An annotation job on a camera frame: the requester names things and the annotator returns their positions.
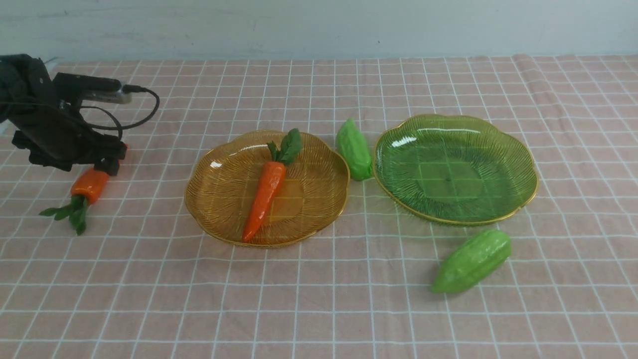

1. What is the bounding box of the green bitter gourd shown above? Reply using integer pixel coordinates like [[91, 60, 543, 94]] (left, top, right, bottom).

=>
[[335, 118, 373, 181], [430, 229, 512, 294]]

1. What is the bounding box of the amber glass plate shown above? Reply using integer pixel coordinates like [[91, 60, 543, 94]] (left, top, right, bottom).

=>
[[184, 130, 349, 248]]

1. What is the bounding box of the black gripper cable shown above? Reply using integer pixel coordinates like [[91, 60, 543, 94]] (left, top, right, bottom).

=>
[[80, 85, 160, 141]]

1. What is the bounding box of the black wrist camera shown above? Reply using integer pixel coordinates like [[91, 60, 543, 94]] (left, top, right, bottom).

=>
[[52, 72, 132, 106]]

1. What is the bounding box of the orange carrot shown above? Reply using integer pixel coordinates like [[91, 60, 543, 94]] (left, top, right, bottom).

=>
[[242, 129, 303, 243], [39, 167, 110, 236]]

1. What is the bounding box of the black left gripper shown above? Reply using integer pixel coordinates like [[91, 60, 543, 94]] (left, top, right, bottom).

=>
[[0, 54, 128, 177]]

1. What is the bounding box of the green glass plate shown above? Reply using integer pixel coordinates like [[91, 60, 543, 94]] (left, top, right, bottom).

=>
[[373, 114, 539, 226]]

